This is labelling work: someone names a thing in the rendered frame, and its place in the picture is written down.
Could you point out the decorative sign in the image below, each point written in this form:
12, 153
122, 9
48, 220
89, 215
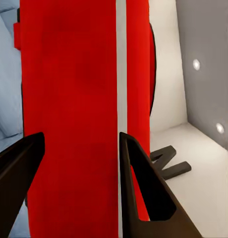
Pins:
162, 157

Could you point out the radio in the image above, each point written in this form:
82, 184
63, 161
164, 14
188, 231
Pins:
88, 73

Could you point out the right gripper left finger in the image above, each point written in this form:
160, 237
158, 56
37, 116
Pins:
18, 166

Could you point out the sofa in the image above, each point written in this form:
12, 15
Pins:
11, 125

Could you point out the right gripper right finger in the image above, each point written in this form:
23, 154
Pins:
168, 218

